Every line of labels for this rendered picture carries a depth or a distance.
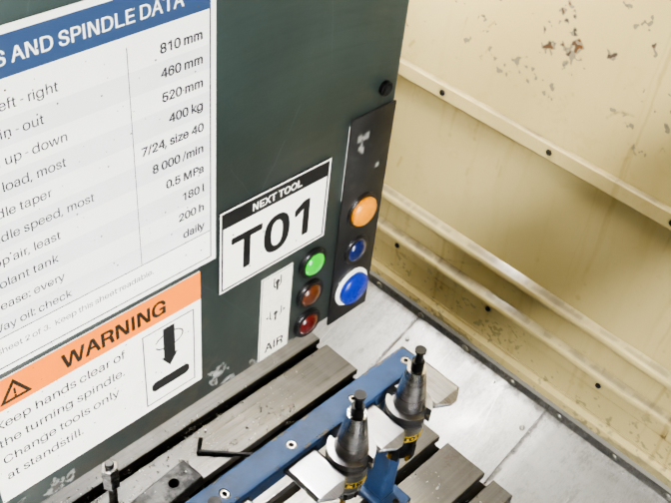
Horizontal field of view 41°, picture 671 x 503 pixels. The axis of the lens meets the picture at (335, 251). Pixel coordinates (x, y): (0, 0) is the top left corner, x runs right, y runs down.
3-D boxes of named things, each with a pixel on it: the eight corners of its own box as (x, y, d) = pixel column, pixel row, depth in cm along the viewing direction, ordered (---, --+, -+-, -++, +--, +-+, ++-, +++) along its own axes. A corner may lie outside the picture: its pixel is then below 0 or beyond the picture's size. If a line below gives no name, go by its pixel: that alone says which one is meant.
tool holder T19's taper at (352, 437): (351, 426, 116) (356, 392, 111) (375, 448, 114) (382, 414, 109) (327, 444, 113) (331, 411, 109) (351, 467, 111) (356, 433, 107)
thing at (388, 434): (412, 437, 118) (413, 434, 117) (384, 460, 115) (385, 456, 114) (373, 405, 121) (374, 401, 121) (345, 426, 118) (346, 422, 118)
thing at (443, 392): (465, 394, 124) (466, 390, 123) (440, 414, 121) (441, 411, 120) (426, 365, 127) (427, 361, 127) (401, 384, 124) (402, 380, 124)
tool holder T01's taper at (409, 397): (404, 383, 122) (412, 349, 118) (431, 400, 120) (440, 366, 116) (385, 402, 119) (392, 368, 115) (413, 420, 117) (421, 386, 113)
